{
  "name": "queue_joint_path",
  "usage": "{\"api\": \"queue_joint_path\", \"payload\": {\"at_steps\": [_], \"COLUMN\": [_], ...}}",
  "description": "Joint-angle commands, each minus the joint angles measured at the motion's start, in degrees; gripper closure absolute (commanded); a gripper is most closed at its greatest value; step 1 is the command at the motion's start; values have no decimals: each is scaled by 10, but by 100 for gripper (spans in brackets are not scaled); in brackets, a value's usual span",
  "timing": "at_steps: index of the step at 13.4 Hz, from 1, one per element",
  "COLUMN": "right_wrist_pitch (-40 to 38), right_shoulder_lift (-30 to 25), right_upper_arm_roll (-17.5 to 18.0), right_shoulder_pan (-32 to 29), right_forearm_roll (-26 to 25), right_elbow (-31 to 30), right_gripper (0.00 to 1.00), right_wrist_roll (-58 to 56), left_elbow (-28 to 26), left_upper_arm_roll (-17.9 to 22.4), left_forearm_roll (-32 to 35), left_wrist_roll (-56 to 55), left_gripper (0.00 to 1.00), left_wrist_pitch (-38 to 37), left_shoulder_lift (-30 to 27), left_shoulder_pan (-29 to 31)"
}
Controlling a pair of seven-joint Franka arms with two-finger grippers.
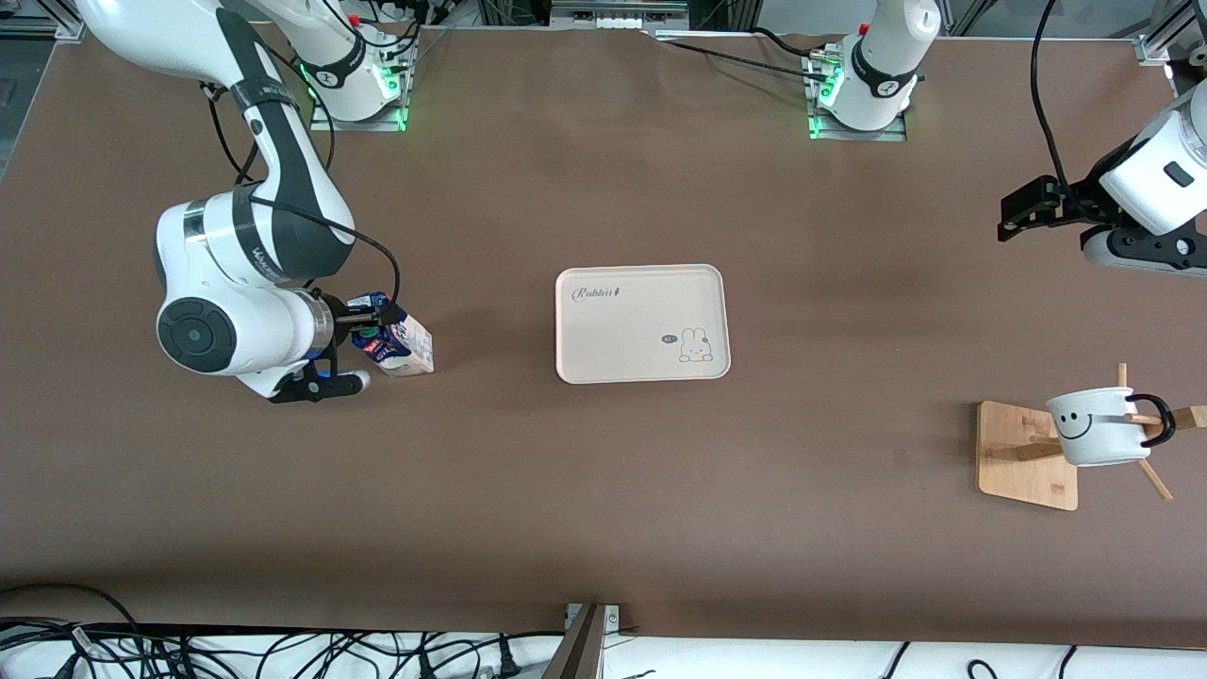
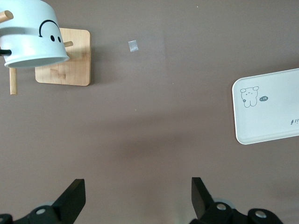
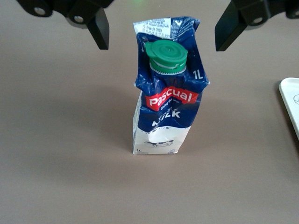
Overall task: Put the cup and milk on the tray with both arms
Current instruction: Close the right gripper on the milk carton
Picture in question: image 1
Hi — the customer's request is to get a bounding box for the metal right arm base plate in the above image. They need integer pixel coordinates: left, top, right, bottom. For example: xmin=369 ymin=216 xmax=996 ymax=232
xmin=309 ymin=36 xmax=416 ymax=132

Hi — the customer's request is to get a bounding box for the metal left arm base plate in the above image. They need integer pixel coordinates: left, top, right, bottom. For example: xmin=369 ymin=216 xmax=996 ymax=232
xmin=807 ymin=49 xmax=909 ymax=142

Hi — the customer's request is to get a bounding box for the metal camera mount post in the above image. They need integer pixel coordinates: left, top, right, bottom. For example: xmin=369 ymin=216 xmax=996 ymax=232
xmin=541 ymin=602 xmax=623 ymax=679

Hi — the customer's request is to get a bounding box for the cream rabbit print tray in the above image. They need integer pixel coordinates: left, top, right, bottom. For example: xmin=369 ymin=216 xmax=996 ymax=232
xmin=554 ymin=264 xmax=732 ymax=385

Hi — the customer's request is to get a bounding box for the blue white milk carton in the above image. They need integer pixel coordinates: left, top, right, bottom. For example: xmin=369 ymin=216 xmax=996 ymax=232
xmin=346 ymin=290 xmax=436 ymax=378

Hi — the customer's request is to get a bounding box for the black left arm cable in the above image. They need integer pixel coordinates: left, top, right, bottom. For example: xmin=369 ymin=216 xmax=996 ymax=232
xmin=1030 ymin=0 xmax=1073 ymax=190

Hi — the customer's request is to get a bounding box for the black cable on table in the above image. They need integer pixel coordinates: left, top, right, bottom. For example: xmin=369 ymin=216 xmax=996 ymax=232
xmin=750 ymin=26 xmax=840 ymax=59
xmin=651 ymin=38 xmax=831 ymax=84

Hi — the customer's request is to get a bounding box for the aluminium corner frame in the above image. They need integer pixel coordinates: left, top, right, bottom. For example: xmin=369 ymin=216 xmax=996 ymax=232
xmin=0 ymin=0 xmax=88 ymax=41
xmin=1134 ymin=0 xmax=1207 ymax=69

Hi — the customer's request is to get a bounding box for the wooden mug stand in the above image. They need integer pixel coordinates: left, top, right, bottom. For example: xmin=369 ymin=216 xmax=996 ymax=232
xmin=976 ymin=363 xmax=1207 ymax=512

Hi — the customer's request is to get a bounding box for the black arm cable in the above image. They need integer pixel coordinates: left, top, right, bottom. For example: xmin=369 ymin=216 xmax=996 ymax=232
xmin=250 ymin=193 xmax=403 ymax=305
xmin=1030 ymin=0 xmax=1073 ymax=190
xmin=201 ymin=80 xmax=337 ymax=190

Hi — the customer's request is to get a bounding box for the white smiley mug black handle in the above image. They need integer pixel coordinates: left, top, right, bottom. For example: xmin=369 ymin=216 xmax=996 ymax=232
xmin=1045 ymin=386 xmax=1177 ymax=468

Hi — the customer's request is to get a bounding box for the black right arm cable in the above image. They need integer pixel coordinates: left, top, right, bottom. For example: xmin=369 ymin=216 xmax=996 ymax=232
xmin=250 ymin=193 xmax=403 ymax=305
xmin=201 ymin=80 xmax=337 ymax=190

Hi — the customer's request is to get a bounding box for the aluminium rack frame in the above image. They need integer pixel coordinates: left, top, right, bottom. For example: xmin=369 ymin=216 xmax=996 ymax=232
xmin=476 ymin=0 xmax=760 ymax=31

